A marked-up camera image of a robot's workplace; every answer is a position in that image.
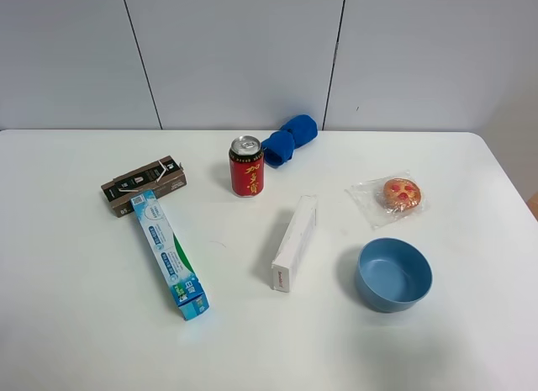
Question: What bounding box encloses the blue rolled towel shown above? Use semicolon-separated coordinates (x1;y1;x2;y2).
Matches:
261;114;318;168

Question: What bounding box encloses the brown cardboard box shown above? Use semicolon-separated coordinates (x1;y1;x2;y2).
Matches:
101;156;187;218

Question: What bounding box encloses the packaged round pastry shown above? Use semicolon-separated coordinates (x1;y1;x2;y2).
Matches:
346;171;430;230

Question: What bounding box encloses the blue plastic bowl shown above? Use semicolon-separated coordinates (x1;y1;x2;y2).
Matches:
355;238;433;313

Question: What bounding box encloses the white long box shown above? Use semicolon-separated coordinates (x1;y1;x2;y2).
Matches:
272;195;318;293

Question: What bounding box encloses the red drink can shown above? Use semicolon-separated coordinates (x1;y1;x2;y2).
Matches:
229;135;264;197

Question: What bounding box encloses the blue toothpaste box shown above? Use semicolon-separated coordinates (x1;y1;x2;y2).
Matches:
130;190;209;320

